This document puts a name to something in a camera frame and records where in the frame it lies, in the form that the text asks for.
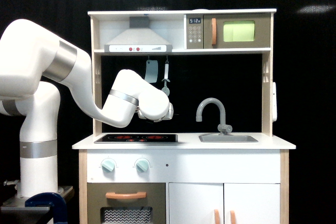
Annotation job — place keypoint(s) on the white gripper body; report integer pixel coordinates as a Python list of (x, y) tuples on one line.
[(168, 116)]

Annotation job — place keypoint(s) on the grey toy faucet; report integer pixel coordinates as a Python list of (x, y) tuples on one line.
[(217, 112)]

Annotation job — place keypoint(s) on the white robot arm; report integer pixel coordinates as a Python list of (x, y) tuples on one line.
[(32, 60)]

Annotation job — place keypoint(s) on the toy pizza cutter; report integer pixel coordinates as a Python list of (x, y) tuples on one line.
[(165, 89)]

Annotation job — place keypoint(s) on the toy cleaver knife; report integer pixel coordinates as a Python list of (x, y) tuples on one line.
[(151, 72)]

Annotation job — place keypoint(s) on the grey toy sink basin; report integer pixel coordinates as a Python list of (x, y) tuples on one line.
[(227, 139)]

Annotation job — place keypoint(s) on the right mint stove knob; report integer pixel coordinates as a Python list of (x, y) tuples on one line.
[(142, 165)]

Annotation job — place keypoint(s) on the mint stove knob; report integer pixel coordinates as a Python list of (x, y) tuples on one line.
[(108, 165), (142, 165)]

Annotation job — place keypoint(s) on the white wooden toy kitchen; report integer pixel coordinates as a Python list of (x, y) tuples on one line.
[(241, 78)]

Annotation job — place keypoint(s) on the black toy stovetop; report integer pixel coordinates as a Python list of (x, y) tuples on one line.
[(138, 138)]

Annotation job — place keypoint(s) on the left mint stove knob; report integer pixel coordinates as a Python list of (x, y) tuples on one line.
[(108, 165)]

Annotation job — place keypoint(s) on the white range hood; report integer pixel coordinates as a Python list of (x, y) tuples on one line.
[(138, 38)]

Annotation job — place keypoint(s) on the left white cabinet door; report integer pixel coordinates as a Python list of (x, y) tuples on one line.
[(195, 202)]

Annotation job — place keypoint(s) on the white cabinet door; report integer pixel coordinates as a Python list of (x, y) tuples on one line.
[(252, 203), (195, 202)]

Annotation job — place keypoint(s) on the microwave keypad panel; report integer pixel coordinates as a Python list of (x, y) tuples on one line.
[(194, 31)]

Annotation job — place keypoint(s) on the white side holder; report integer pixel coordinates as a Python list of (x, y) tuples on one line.
[(274, 102)]

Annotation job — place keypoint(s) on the toy microwave door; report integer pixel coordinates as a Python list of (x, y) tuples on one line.
[(238, 30)]

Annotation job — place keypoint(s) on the toy oven door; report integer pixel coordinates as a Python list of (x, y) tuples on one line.
[(151, 209)]

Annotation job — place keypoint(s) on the right white cabinet door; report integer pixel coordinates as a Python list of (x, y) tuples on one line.
[(252, 203)]

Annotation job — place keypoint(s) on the blue clamp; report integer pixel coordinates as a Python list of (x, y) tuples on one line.
[(53, 200)]

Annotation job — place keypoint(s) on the orange oven handle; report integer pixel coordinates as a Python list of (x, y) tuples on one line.
[(127, 196)]

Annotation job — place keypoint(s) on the orange microwave handle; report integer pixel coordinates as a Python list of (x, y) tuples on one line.
[(214, 31)]

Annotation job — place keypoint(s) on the left orange cabinet handle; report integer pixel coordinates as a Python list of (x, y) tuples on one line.
[(216, 216)]

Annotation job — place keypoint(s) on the orange cabinet handle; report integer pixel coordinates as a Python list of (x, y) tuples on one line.
[(232, 217), (216, 216)]

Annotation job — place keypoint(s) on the right orange cabinet handle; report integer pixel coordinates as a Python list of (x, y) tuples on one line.
[(232, 217)]

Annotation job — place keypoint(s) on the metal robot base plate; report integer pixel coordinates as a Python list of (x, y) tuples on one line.
[(41, 208)]

